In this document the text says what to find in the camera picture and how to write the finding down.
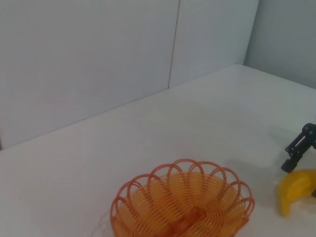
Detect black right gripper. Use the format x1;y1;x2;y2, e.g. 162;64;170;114
280;122;316;198

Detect yellow banana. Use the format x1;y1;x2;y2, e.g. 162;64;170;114
277;168;316;217

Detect orange plastic wire basket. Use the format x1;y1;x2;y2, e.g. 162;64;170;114
110;158;256;237

